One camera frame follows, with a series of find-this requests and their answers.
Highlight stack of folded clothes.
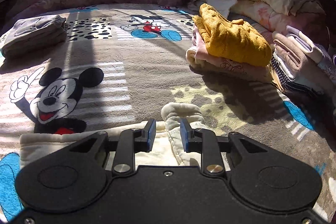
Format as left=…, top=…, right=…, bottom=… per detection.
left=270, top=25, right=336, bottom=100

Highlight grey folded clothes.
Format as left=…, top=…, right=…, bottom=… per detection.
left=1, top=14, right=69, bottom=58

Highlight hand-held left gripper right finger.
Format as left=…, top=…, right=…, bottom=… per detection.
left=180, top=118, right=265, bottom=176

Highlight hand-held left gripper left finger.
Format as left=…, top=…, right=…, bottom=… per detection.
left=70, top=119, right=156, bottom=177

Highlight yellow knit sweater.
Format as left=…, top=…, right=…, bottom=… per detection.
left=192, top=3, right=273, bottom=67

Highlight pink folded garment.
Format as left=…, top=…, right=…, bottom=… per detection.
left=186, top=26, right=276, bottom=83

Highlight cream fleece garment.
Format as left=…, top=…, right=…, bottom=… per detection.
left=20, top=102, right=208, bottom=172

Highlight pale pink floral quilt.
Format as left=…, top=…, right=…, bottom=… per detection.
left=230, top=0, right=330, bottom=42

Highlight cartoon printed blanket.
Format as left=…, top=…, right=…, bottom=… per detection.
left=0, top=2, right=336, bottom=219

